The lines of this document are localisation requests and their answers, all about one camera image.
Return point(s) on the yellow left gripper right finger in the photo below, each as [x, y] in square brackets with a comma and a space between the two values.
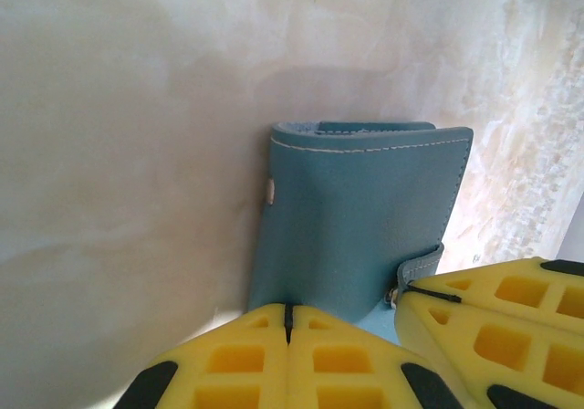
[347, 372]

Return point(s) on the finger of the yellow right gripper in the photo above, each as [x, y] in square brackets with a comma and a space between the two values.
[524, 363]
[547, 281]

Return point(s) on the teal leather card holder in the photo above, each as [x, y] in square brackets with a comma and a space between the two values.
[356, 208]

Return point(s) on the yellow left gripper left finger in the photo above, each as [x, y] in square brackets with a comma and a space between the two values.
[228, 372]

